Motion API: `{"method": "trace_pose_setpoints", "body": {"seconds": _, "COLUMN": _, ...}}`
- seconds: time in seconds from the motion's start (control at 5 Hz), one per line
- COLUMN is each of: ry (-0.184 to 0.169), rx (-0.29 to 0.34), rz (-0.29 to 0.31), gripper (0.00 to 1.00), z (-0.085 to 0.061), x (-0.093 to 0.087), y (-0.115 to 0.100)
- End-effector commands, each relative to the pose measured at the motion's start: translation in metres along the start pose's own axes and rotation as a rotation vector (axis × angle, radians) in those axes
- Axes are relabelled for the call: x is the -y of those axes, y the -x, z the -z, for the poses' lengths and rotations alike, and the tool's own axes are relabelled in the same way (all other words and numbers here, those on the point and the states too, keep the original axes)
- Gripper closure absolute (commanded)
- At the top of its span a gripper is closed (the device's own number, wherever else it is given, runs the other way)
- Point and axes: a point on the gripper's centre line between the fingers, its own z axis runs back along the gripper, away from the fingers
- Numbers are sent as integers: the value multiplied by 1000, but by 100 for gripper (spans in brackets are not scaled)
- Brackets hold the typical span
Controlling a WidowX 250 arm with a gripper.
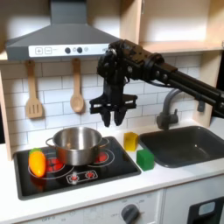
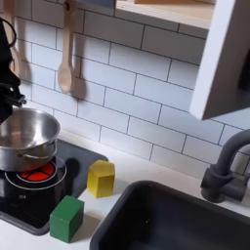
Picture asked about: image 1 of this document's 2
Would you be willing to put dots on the white oven control panel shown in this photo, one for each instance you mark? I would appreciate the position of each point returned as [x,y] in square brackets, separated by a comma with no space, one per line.
[99,213]

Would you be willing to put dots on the steel pot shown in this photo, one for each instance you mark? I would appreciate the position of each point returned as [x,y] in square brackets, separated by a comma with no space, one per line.
[77,148]

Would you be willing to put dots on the wooden slotted spatula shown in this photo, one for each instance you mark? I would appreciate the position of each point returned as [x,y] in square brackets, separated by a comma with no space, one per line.
[33,108]

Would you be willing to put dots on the black stove cooktop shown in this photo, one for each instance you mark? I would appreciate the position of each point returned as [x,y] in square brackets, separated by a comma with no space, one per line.
[116,175]

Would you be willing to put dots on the wooden wall shelf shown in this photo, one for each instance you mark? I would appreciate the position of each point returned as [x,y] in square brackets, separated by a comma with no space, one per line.
[180,46]

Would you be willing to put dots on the black appliance door panel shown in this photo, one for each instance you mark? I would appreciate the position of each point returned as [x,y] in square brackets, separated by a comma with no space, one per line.
[205,211]

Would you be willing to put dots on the green block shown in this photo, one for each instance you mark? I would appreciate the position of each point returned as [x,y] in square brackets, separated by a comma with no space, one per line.
[145,160]

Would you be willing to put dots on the yellow block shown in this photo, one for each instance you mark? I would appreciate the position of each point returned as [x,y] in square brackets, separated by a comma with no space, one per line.
[130,141]

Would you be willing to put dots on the dark grey tap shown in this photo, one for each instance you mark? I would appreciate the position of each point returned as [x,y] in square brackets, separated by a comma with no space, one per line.
[167,116]

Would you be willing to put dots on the orange toy carrot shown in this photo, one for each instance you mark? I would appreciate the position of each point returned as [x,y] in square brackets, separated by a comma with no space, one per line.
[37,163]

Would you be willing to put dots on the dark grey sink basin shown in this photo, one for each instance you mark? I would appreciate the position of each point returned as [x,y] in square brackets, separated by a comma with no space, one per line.
[186,145]

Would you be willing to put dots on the grey range hood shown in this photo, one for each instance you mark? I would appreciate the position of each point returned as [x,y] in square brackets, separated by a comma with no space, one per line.
[67,38]

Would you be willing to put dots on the wooden spoon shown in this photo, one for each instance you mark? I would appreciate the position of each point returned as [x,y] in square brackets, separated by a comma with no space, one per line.
[77,102]

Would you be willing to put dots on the grey oven knob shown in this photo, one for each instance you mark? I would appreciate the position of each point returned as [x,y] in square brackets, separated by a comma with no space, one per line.
[130,214]

